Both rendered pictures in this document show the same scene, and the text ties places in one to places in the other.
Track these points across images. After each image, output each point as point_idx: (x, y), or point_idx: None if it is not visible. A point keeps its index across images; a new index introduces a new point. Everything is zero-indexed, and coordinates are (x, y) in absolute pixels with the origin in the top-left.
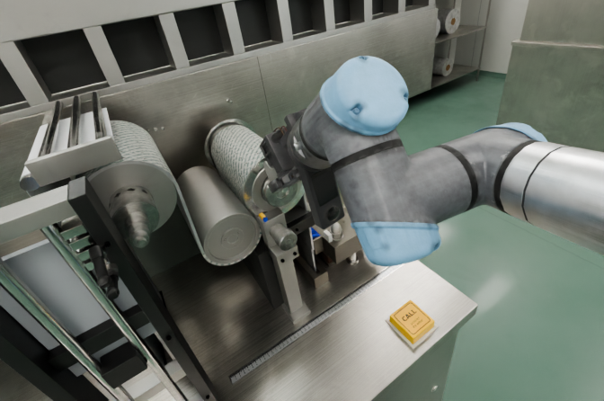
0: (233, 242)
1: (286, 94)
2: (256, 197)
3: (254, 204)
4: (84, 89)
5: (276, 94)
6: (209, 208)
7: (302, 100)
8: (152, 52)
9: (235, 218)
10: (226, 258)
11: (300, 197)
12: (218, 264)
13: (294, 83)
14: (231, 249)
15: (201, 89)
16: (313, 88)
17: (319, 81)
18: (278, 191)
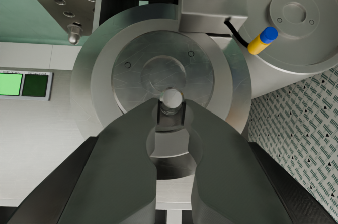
0: (292, 4)
1: (62, 140)
2: (224, 86)
3: (231, 68)
4: None
5: (76, 145)
6: (281, 87)
7: (40, 125)
8: (190, 217)
9: (273, 56)
10: None
11: (109, 21)
12: None
13: (45, 151)
14: None
15: (164, 182)
16: (18, 135)
17: (5, 141)
18: (223, 132)
